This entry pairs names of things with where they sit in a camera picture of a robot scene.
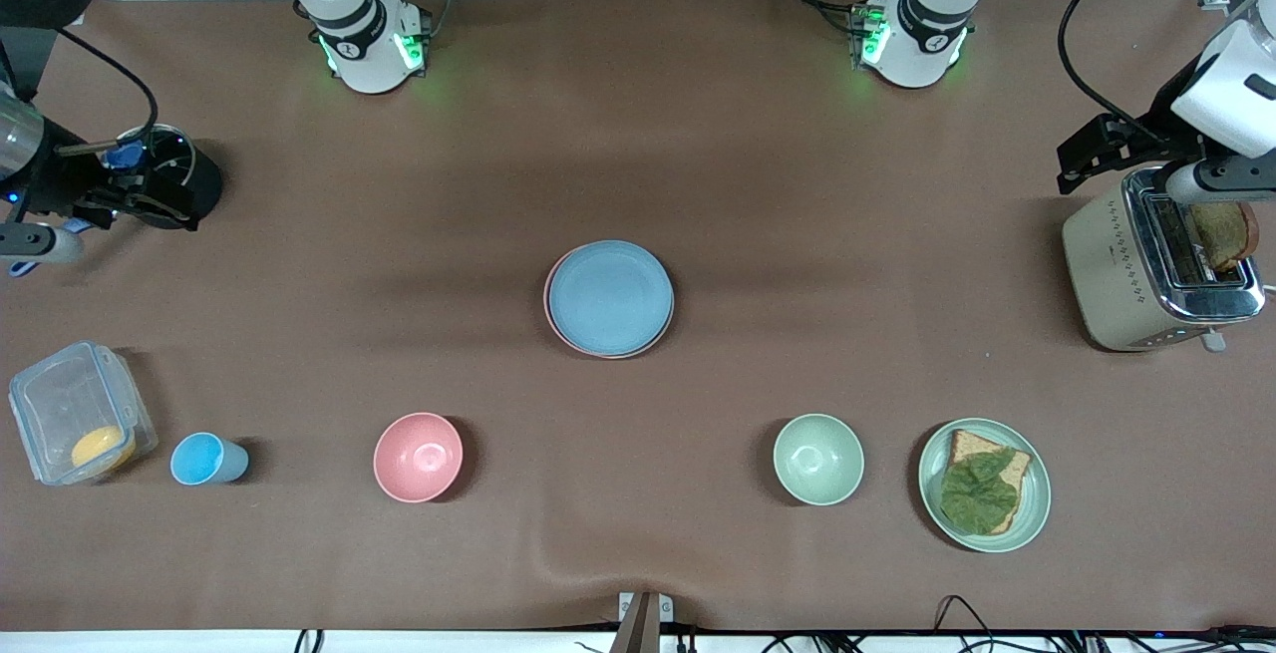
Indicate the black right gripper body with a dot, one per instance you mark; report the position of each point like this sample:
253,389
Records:
62,184

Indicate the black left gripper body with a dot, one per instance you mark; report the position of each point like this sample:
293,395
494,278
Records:
1146,142

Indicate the pink plate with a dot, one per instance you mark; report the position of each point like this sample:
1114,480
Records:
546,309

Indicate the blue plate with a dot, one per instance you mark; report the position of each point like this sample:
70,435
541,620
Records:
610,298

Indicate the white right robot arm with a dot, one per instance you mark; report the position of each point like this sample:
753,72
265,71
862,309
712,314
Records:
369,55

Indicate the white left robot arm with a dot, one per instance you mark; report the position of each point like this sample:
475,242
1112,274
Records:
922,45

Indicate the small blue object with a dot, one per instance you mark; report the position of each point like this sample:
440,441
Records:
125,155

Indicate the beige chrome toaster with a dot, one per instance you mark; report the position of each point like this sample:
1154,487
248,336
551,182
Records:
1107,264

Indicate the bread slice in toaster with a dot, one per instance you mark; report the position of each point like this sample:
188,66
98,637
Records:
1226,234

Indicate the clear plastic container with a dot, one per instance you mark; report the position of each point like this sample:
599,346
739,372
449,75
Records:
60,394

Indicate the blue cup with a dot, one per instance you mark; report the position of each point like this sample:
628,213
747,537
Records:
199,460

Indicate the bread slice under lettuce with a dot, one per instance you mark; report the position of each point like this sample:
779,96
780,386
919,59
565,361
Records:
972,446

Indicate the green plate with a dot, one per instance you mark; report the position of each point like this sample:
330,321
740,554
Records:
1037,493

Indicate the green lettuce leaf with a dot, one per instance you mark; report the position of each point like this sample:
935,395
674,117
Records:
979,495

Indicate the pink bowl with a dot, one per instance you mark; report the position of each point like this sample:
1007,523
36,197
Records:
418,458

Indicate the green bowl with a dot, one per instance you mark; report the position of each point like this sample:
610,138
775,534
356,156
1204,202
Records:
818,460

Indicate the brown table cloth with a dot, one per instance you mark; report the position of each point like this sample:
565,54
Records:
638,135

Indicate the metal table edge bracket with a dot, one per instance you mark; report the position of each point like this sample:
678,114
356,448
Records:
643,623

